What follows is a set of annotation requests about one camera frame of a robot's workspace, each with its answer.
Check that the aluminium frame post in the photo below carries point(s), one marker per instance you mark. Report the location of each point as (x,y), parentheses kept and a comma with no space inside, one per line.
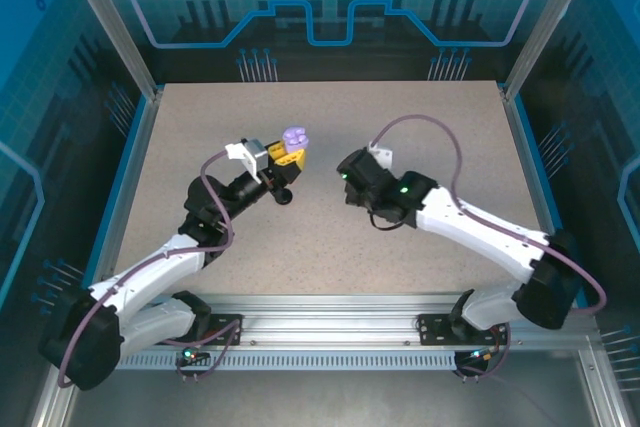
(112,22)
(549,22)

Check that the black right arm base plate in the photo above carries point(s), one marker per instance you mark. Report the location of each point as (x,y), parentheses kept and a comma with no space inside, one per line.
(435,329)

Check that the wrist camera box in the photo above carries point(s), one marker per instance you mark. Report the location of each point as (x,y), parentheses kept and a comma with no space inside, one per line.
(255,157)
(382,154)

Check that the purple earbud charging case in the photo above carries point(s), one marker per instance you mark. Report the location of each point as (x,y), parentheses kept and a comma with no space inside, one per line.
(296,137)

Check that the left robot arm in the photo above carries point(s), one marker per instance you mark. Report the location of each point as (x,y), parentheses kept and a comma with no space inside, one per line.
(160,272)

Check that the small green-lit circuit board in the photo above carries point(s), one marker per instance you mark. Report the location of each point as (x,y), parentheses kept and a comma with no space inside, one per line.
(480,354)
(190,353)

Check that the black earbud charging case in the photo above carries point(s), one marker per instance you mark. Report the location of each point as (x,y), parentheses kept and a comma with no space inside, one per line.
(285,198)

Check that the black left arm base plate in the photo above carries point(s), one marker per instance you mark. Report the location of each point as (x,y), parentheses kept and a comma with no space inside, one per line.
(225,329)

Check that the slotted aluminium strip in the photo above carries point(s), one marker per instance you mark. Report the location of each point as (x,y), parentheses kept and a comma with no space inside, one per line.
(325,362)

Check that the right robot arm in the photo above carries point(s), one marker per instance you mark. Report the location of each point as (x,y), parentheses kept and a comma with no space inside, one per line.
(475,232)

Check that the blue-edged aluminium side rail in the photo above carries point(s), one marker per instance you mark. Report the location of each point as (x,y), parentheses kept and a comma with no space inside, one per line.
(525,147)
(125,197)

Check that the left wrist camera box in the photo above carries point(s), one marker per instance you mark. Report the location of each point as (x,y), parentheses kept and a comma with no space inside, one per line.
(255,157)

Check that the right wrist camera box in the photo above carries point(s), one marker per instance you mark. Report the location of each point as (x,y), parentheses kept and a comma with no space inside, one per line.
(382,154)

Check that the aluminium mounting beam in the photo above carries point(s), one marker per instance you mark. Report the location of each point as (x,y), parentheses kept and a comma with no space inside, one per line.
(325,322)

